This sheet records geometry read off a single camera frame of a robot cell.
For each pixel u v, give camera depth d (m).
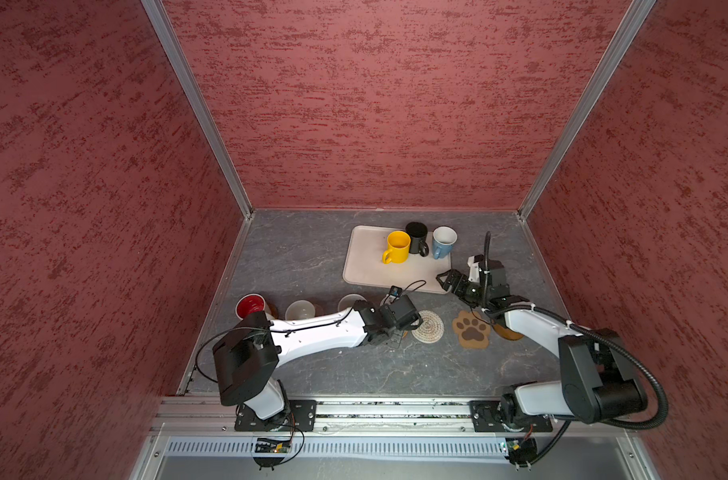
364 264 1.05
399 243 1.04
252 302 0.87
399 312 0.62
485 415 0.74
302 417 0.74
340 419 0.76
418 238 1.03
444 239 1.05
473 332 0.89
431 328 0.90
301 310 0.85
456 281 0.81
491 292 0.71
